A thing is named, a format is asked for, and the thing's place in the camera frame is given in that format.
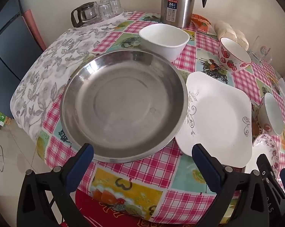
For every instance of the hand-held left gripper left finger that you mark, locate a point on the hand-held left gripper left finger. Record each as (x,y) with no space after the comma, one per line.
(84,157)

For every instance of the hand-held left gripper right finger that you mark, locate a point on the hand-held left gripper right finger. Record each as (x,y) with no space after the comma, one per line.
(205,164)

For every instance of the pink floral plate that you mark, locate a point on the pink floral plate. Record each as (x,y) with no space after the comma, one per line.
(263,146)

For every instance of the white square plate grey scrolls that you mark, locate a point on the white square plate grey scrolls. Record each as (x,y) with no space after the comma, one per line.
(218,113)

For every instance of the small white bowl red motif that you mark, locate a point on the small white bowl red motif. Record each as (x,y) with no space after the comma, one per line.
(272,113)

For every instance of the large stainless steel plate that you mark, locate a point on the large stainless steel plate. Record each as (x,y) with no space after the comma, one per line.
(123,104)

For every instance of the strawberry print bowl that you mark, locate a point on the strawberry print bowl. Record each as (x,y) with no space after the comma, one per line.
(230,62)

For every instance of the white square bowl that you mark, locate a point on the white square bowl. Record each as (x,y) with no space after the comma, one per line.
(163,42)

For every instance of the red cloth with gold print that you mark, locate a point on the red cloth with gold print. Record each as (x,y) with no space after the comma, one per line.
(90,212)

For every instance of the pink checked tablecloth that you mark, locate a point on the pink checked tablecloth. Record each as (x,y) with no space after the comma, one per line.
(142,170)

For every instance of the clear glass mug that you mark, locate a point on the clear glass mug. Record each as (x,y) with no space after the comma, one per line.
(261,50)

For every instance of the dark blue cabinet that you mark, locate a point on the dark blue cabinet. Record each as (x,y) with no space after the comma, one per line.
(7,52)

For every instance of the bag of steamed buns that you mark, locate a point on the bag of steamed buns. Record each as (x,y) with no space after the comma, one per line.
(230,32)

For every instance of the pink board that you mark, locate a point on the pink board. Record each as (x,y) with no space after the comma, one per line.
(32,28)

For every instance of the orange snack packet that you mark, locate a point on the orange snack packet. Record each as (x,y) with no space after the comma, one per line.
(201,23)

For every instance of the white tray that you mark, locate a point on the white tray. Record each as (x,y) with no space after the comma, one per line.
(115,17)

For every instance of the clear drinking glass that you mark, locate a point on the clear drinking glass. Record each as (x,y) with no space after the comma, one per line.
(104,1)
(116,4)
(105,10)

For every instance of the stainless steel thermos jug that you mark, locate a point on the stainless steel thermos jug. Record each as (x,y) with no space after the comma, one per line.
(178,7)

